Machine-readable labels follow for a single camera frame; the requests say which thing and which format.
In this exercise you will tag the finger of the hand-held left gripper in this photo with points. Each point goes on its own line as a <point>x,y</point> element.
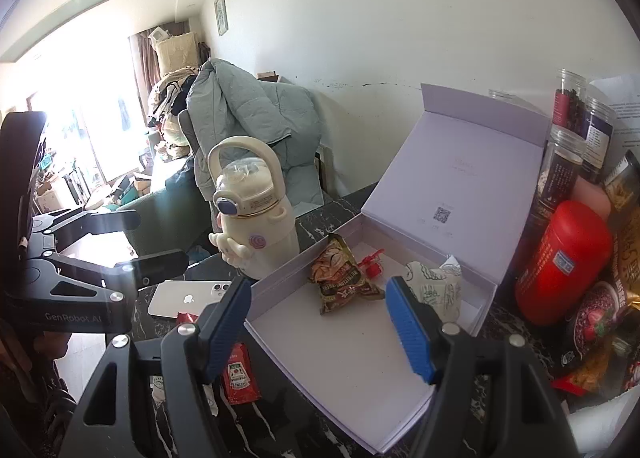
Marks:
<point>100,222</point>
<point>155,265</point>

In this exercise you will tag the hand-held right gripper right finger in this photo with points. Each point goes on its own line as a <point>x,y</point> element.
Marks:
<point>410,323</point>

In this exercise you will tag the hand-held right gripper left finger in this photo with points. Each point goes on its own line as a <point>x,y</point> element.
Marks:
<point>227,323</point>

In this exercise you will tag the small red sauce packet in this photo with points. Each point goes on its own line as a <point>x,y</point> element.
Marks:
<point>240,373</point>

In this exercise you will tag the small red plastic clip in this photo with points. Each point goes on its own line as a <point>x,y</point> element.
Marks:
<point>372,265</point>

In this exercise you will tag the brown snack packet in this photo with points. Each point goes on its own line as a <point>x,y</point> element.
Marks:
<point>340,278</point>

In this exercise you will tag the lavender gift box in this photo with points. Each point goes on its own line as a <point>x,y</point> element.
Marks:
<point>325,348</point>

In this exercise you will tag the person's left hand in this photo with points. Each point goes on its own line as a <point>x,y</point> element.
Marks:
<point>47,345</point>

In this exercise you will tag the white smartphone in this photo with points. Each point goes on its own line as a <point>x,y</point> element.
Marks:
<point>175,300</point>

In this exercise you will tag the dark green chair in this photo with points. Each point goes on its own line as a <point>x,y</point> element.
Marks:
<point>155,208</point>

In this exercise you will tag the white cartoon water bottle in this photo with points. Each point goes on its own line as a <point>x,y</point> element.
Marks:
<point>255,233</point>

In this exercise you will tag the pile of clothes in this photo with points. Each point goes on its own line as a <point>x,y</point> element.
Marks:
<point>170,103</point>

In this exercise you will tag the red canister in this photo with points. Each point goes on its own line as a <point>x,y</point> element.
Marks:
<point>560,263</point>

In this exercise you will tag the grey-green down jacket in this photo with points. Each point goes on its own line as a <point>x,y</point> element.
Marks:
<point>250,108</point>

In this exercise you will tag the cream pillow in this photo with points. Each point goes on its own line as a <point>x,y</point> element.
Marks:
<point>175,53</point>

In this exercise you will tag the strawberry print packet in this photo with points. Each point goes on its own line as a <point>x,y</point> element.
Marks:
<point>595,318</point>

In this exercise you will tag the orange red snack bag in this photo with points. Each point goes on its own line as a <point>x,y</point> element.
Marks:
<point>600,373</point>

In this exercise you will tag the white paper roll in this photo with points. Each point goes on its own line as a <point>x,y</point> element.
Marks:
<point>600,428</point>

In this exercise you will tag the pink container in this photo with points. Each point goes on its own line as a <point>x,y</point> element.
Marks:
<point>592,193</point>

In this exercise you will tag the white paper sheet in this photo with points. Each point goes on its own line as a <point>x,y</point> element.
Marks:
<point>625,108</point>

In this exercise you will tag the framed wall picture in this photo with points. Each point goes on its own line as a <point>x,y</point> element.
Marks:
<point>221,13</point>

